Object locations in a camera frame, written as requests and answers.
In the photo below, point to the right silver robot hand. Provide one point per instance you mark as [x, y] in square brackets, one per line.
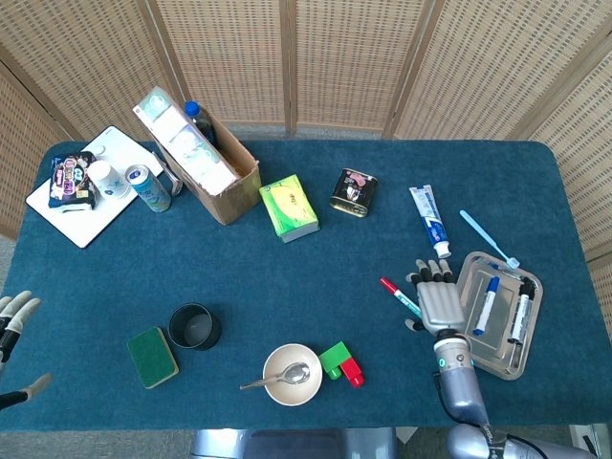
[440, 306]

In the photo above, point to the light blue toothbrush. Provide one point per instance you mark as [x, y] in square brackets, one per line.
[483, 234]

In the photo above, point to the white flat board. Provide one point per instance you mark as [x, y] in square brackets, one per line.
[81, 225]

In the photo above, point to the white blue toothpaste tube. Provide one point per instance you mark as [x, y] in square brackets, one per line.
[428, 210]

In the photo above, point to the metal spoon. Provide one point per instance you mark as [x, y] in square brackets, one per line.
[299, 373]

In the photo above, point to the black capped marker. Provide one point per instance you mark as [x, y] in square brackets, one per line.
[521, 315]

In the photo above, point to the cola bottle blue cap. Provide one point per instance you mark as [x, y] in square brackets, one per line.
[201, 122]

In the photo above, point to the wicker folding screen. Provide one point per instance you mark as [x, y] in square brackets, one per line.
[334, 57]

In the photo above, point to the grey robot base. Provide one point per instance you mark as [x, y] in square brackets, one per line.
[287, 444]

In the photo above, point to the pastel tissue multipack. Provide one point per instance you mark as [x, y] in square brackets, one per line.
[186, 138]

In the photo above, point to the blue capped marker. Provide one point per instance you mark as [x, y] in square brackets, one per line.
[487, 306]

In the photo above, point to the beige bowl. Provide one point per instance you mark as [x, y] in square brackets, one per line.
[279, 358]

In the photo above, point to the green scouring sponge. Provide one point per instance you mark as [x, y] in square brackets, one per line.
[150, 356]

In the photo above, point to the black rectangular food tin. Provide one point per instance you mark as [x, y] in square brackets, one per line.
[353, 191]

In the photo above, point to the red toy block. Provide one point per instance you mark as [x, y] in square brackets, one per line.
[351, 370]

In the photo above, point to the green toy block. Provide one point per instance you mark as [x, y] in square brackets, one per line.
[334, 356]

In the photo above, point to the brown cardboard box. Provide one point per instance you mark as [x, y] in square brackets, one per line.
[234, 201]

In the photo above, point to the dark printed snack packet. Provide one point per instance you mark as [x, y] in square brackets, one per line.
[69, 179]

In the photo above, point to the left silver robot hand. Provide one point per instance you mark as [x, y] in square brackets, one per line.
[19, 308]

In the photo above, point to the light blue drink can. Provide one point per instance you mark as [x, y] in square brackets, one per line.
[150, 191]

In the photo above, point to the stainless steel tray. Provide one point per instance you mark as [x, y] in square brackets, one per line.
[507, 354]

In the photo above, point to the white cup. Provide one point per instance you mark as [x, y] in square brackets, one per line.
[107, 179]

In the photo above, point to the black round cup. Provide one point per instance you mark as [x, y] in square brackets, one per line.
[210, 334]

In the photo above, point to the green tissue box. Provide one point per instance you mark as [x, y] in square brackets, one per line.
[289, 205]

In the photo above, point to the red capped white marker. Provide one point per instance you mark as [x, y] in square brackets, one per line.
[393, 288]

